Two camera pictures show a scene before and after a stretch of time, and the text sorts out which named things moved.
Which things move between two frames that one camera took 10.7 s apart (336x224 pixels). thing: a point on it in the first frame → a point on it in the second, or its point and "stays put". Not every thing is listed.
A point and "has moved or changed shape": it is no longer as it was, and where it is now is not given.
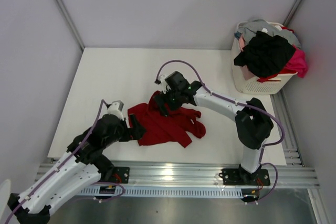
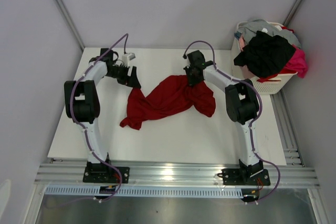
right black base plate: x=232 y=177 stays put
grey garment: x=248 y=29 stays put
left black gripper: x=134 y=133 → x=132 y=81
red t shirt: x=178 y=126 has moved or changed shape
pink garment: x=297 y=63 stays put
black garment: x=265 y=55 stays put
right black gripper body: x=171 y=97 → x=191 y=78
